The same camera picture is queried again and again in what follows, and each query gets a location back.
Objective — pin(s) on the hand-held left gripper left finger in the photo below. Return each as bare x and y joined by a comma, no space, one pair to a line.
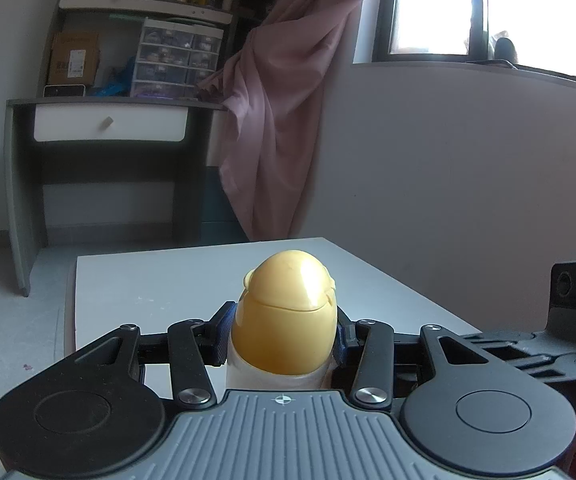
224,327

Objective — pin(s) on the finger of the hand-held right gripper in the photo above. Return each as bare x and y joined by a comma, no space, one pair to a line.
527,350

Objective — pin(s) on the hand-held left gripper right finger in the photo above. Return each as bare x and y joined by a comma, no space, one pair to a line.
342,345

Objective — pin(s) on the white bottle with yellow cap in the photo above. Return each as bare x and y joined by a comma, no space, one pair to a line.
283,310

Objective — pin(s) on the pink curtain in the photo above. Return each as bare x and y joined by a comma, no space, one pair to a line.
278,110

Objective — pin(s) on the grey desk with white drawer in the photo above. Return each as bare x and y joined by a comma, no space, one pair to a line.
23,185

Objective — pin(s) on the clear plastic drawer organizer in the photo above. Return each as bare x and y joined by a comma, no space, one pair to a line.
178,60

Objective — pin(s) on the blue plastic bag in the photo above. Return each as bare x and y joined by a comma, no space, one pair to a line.
118,77

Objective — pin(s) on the dark object on windowsill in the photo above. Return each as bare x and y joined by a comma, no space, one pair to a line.
503,50

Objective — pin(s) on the brown cardboard box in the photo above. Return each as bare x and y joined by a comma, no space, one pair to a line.
74,57

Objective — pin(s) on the small white bottle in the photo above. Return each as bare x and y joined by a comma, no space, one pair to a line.
227,1

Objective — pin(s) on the dark framed window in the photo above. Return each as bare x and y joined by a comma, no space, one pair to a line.
442,5

